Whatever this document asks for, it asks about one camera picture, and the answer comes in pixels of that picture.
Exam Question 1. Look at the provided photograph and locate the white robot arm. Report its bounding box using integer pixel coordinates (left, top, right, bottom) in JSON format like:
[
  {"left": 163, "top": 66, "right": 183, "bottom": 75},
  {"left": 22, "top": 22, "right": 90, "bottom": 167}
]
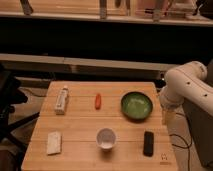
[{"left": 159, "top": 61, "right": 213, "bottom": 125}]

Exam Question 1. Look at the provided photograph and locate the white ceramic cup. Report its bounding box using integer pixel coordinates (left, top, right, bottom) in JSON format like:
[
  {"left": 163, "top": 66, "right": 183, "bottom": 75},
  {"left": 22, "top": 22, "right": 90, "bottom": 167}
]
[{"left": 96, "top": 128, "right": 116, "bottom": 150}]

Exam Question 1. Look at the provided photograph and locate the black rectangular remote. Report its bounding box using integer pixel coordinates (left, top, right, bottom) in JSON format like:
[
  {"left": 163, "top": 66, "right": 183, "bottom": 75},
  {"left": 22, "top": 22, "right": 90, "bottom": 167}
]
[{"left": 143, "top": 131, "right": 154, "bottom": 157}]

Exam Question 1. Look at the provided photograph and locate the green bowl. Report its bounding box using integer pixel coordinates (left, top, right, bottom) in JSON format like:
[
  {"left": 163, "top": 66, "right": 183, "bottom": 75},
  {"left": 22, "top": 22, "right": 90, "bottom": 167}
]
[{"left": 121, "top": 91, "right": 153, "bottom": 120}]

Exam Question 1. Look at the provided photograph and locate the white tube with label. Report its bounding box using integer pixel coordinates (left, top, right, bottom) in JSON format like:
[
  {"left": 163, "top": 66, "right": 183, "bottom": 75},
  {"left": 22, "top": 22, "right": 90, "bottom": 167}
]
[{"left": 54, "top": 86, "right": 69, "bottom": 115}]

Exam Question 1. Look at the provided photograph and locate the white sponge block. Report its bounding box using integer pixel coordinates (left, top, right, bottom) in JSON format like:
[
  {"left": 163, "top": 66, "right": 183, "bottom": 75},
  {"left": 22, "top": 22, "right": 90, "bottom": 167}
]
[{"left": 46, "top": 131, "right": 62, "bottom": 155}]

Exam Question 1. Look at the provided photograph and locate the black office chair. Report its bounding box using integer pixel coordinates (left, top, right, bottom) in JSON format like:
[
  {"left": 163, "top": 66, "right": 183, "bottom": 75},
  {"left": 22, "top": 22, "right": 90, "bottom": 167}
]
[{"left": 0, "top": 63, "right": 40, "bottom": 154}]

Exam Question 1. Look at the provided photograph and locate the black cable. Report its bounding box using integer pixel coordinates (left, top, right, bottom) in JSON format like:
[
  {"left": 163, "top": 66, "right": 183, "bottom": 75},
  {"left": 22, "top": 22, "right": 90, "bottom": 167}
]
[{"left": 168, "top": 111, "right": 194, "bottom": 171}]

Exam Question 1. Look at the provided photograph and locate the wooden shelf rail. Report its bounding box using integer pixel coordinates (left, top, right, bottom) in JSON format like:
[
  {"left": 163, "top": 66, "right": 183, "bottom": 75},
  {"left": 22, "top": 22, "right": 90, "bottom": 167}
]
[{"left": 0, "top": 53, "right": 178, "bottom": 71}]

